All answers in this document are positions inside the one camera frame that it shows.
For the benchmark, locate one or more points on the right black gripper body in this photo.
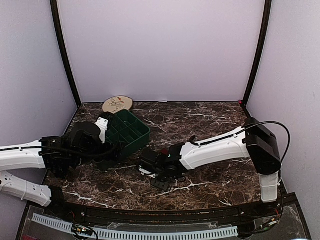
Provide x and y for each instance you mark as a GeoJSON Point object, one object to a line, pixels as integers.
{"type": "Point", "coordinates": [163, 184]}

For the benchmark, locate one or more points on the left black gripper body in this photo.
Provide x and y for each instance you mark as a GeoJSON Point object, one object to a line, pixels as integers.
{"type": "Point", "coordinates": [89, 156]}

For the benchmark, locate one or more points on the striped beige brown sock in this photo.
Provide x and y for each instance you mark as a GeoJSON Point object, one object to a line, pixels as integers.
{"type": "Point", "coordinates": [164, 151]}

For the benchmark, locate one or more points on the green plastic divider tray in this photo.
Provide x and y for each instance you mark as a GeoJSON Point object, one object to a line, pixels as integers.
{"type": "Point", "coordinates": [126, 131]}

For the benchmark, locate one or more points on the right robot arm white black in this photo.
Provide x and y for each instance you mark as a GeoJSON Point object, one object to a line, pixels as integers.
{"type": "Point", "coordinates": [252, 140]}

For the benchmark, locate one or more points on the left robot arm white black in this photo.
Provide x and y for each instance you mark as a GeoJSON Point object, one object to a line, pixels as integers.
{"type": "Point", "coordinates": [58, 154]}

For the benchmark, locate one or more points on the round embroidered plate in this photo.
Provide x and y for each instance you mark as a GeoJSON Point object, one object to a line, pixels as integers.
{"type": "Point", "coordinates": [117, 103]}

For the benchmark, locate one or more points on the small green circuit board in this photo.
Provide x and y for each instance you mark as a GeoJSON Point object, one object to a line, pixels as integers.
{"type": "Point", "coordinates": [79, 229]}

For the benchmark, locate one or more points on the black front table rail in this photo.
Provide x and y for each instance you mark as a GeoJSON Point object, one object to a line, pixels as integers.
{"type": "Point", "coordinates": [238, 214]}

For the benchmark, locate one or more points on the black left frame post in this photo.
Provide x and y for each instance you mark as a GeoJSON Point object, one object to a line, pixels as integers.
{"type": "Point", "coordinates": [63, 51]}

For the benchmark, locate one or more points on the black frame post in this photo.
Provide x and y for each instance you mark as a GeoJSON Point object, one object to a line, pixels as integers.
{"type": "Point", "coordinates": [63, 51]}
{"type": "Point", "coordinates": [259, 51]}

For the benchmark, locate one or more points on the black right frame post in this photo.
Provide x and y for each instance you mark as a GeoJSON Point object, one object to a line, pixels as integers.
{"type": "Point", "coordinates": [259, 51]}

